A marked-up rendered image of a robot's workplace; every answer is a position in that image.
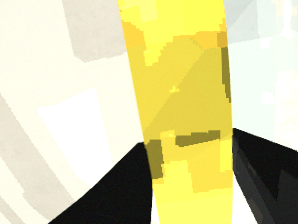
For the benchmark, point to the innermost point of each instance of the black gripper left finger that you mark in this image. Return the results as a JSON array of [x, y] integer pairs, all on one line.
[[124, 195]]

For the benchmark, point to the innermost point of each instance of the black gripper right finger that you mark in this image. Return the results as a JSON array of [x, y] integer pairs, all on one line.
[[267, 174]]

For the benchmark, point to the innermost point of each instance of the yellow bar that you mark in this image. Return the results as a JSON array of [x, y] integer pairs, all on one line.
[[179, 60]]

